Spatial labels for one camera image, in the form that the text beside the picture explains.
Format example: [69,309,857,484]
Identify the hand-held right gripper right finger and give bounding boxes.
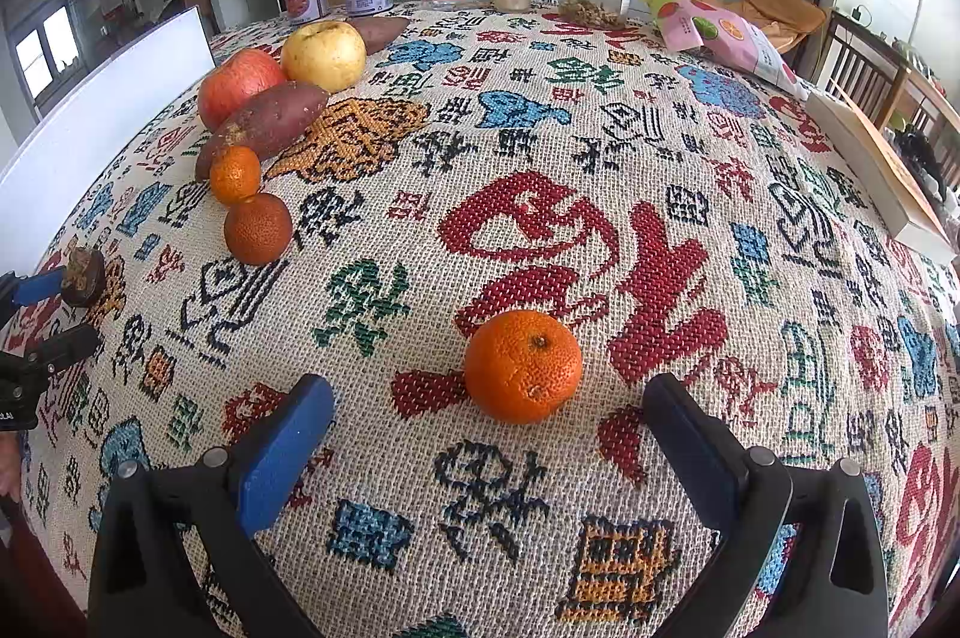
[641,374,890,638]

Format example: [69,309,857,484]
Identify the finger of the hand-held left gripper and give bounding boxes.
[0,267,70,311]
[0,324,101,377]

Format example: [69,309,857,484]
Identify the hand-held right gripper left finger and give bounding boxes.
[88,374,335,638]

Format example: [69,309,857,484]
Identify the dark brown round fruit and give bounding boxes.
[60,248,107,308]

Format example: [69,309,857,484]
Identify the large bright orange tangerine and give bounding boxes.
[463,309,584,425]

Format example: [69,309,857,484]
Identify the yellow apple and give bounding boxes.
[280,20,368,94]

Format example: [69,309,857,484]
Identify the small pointed sweet potato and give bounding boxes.
[349,16,412,56]

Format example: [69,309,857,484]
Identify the person's left hand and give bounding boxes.
[0,439,23,505]

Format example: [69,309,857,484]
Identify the white board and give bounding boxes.
[0,5,218,227]

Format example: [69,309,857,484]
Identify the dark orange tangerine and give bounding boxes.
[223,193,293,267]

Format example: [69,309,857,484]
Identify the small orange tangerine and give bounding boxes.
[208,145,263,206]

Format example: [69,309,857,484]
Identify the window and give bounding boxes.
[6,0,145,101]

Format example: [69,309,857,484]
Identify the large sweet potato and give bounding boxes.
[195,82,332,183]

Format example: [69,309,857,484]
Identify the red apple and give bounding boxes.
[197,48,289,133]

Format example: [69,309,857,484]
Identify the printed woven tablecloth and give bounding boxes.
[15,4,960,638]

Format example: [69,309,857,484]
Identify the flat white box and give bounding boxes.
[804,89,960,268]

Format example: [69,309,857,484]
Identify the dark cloth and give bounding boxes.
[894,124,947,198]

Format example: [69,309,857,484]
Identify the pink snack bag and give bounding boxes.
[639,0,815,101]

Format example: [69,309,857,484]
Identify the wooden chair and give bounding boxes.
[814,8,960,174]

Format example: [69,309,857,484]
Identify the pile of nut pieces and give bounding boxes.
[559,0,627,29]

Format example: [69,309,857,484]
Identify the orange cushion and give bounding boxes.
[671,0,830,56]

